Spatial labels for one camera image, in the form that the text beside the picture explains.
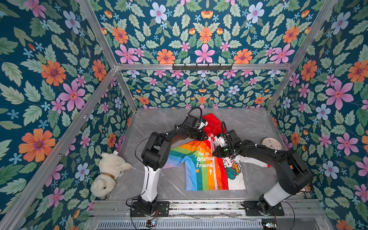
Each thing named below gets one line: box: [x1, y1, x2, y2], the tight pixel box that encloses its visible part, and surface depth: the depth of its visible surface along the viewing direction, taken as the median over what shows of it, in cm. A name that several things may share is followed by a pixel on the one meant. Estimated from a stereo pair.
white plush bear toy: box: [90, 150, 133, 198], surface depth 81 cm
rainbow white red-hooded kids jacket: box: [162, 113, 271, 191], surface depth 88 cm
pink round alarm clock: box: [261, 137, 283, 151], surface depth 98 cm
